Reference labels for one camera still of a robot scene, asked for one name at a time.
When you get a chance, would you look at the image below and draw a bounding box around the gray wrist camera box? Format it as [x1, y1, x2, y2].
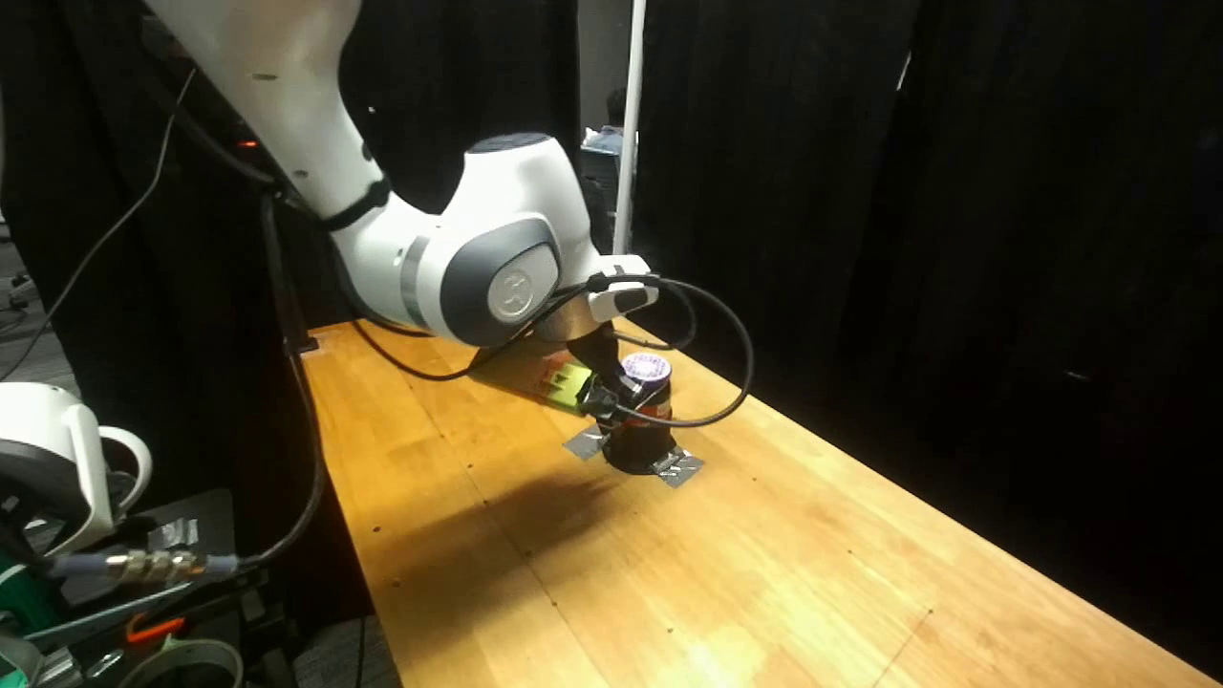
[581, 247, 666, 321]

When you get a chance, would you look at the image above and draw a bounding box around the orange handled tool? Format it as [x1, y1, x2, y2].
[124, 610, 188, 651]

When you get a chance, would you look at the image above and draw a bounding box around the black equipment case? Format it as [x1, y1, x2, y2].
[34, 488, 280, 642]

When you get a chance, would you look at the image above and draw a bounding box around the thin white cable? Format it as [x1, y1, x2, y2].
[0, 66, 203, 381]

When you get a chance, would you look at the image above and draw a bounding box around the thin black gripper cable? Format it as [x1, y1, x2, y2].
[347, 266, 757, 433]

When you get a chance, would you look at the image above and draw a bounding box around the black camera stand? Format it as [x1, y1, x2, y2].
[225, 108, 323, 360]

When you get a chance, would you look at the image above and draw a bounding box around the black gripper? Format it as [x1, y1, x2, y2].
[559, 316, 631, 422]

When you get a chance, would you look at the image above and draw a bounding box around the thick black cable with connector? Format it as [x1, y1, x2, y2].
[52, 188, 331, 588]

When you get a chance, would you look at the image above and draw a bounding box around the small grey base plate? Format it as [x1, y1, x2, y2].
[652, 447, 708, 492]

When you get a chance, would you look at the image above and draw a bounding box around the silver tape piece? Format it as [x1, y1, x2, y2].
[564, 425, 611, 464]

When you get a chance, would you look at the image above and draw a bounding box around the white coiled tube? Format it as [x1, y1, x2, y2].
[116, 633, 249, 688]

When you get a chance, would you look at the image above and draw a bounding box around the white vertical pole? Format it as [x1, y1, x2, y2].
[606, 0, 652, 264]

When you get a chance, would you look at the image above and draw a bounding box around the black curtain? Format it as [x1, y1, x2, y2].
[635, 0, 1223, 642]

